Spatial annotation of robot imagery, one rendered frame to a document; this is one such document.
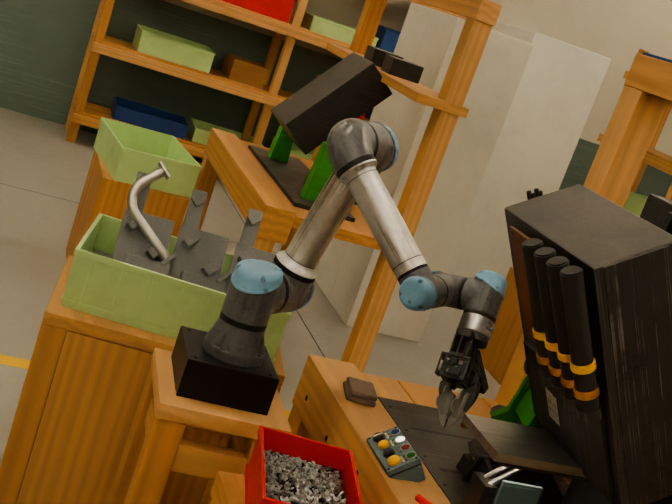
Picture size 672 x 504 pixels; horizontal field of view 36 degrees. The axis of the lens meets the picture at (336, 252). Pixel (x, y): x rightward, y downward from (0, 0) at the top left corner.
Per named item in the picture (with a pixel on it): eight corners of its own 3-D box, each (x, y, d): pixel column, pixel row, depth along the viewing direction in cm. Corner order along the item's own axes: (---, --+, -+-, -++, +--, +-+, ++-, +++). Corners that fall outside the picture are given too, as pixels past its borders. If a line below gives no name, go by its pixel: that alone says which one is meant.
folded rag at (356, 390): (374, 409, 259) (378, 398, 258) (344, 400, 258) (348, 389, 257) (370, 392, 269) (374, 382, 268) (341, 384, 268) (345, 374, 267)
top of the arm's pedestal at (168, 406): (154, 418, 234) (159, 402, 233) (150, 360, 263) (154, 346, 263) (287, 446, 243) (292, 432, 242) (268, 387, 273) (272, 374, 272)
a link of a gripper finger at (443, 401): (424, 418, 222) (437, 378, 225) (434, 427, 227) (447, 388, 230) (437, 421, 221) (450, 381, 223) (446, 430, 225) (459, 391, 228)
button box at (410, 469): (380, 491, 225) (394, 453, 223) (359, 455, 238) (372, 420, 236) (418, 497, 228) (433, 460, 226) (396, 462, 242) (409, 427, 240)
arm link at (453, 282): (412, 269, 233) (457, 278, 228) (432, 267, 243) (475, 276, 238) (407, 303, 234) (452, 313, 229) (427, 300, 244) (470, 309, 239)
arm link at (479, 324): (468, 323, 236) (501, 329, 232) (462, 341, 235) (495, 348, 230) (457, 310, 230) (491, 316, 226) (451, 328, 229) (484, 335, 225)
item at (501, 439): (491, 466, 197) (497, 452, 196) (459, 425, 211) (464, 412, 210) (653, 495, 211) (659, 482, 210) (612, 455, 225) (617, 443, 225)
